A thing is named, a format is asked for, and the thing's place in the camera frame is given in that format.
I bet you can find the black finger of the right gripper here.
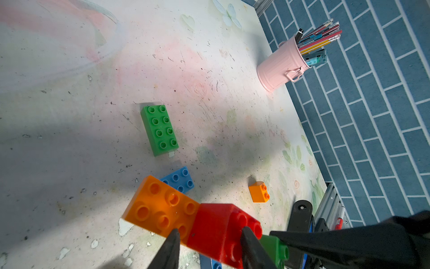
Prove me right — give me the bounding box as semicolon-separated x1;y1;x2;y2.
270;211;430;269

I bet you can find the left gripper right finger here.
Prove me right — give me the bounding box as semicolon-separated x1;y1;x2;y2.
240;226;276;269

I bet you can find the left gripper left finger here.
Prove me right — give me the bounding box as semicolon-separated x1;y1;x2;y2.
148;229;180;269

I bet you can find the green square lego brick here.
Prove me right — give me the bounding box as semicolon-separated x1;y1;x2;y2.
259;235;290;269

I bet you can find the red square lego brick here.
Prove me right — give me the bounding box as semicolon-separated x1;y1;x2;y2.
186;204;263;269

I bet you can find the orange long lego brick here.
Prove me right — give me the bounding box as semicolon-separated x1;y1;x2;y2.
122;176;200;245

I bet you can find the blue lego brick centre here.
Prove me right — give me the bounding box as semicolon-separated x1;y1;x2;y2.
199;254;222;269

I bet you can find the small orange lego brick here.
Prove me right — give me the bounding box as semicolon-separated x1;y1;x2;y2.
249;181;270;203

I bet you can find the light blue long lego brick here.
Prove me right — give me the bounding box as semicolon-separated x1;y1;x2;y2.
160;167;194;193

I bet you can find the dark green long lego brick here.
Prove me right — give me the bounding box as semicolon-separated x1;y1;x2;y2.
141;105;179;156

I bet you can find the red marker pen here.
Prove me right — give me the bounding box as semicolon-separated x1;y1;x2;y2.
334;206;346;230

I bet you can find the pink pencil cup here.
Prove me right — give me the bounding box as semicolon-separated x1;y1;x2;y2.
257;38;310;92

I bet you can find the coloured pencils bundle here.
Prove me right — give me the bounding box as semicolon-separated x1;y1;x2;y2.
295;19;343;67

